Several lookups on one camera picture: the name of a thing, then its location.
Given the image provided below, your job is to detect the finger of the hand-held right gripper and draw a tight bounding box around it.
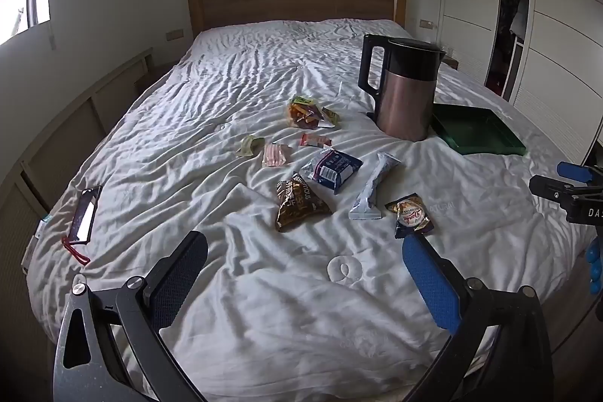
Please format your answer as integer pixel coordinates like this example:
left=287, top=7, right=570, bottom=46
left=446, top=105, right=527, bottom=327
left=528, top=174, right=579, bottom=208
left=557, top=161, right=603, bottom=186

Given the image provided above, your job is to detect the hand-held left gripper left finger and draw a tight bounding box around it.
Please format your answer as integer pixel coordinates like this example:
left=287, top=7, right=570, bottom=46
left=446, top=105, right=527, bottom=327
left=51, top=231, right=209, bottom=402

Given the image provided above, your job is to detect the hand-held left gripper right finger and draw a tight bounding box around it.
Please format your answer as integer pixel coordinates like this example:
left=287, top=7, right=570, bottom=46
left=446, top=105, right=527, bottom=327
left=402, top=233, right=555, bottom=402

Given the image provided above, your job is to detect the dark round biscuit packet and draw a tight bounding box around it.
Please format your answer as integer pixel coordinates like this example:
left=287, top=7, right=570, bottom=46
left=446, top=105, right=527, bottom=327
left=385, top=193, right=433, bottom=239

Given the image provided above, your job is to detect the green tray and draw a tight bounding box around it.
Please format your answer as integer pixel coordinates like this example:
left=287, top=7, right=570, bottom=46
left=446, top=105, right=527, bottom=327
left=431, top=103, right=527, bottom=156

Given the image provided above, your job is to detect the long white snack packet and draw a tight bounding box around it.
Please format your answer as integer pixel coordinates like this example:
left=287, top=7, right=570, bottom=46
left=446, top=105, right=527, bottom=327
left=349, top=151, right=402, bottom=221

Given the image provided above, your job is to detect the brown snack packet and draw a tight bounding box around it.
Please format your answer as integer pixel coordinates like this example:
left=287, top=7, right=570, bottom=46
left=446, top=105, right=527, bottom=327
left=275, top=173, right=332, bottom=233

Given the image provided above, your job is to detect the blue snack packet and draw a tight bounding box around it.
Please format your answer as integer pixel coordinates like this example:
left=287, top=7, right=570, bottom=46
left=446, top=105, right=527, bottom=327
left=300, top=148, right=363, bottom=196

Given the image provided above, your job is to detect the pale green snack packet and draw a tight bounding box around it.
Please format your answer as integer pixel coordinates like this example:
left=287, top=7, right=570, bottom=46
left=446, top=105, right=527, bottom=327
left=236, top=135, right=265, bottom=159

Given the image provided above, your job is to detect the pink striped snack packet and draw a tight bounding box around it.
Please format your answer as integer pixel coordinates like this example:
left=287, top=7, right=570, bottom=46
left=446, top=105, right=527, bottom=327
left=262, top=142, right=291, bottom=168

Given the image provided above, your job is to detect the clear bag of colourful snacks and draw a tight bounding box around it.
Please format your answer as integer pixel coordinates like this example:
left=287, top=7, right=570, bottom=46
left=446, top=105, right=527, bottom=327
left=285, top=95, right=341, bottom=130

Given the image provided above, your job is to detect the person's right hand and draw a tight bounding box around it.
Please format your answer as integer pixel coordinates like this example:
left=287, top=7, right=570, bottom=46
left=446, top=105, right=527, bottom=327
left=585, top=237, right=603, bottom=287

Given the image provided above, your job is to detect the black smartphone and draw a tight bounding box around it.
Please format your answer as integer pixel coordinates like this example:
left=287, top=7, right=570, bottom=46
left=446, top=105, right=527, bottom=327
left=68, top=185, right=103, bottom=245

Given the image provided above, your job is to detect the white wardrobe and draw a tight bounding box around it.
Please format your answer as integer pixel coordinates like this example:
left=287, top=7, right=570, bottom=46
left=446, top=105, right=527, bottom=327
left=440, top=0, right=603, bottom=167

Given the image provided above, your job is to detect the copper and black electric kettle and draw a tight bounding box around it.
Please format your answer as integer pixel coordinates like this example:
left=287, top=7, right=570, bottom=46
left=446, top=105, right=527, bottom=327
left=358, top=34, right=447, bottom=142

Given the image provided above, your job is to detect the wooden bed with white sheet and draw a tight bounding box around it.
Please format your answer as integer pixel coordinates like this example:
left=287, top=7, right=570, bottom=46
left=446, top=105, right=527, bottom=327
left=21, top=0, right=597, bottom=402

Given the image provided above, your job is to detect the low wooden cabinet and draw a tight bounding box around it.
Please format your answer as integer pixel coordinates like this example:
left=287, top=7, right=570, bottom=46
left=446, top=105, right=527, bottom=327
left=0, top=48, right=155, bottom=402

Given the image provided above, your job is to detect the red strap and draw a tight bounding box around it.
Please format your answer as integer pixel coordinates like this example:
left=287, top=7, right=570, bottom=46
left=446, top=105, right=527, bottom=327
left=63, top=236, right=91, bottom=265

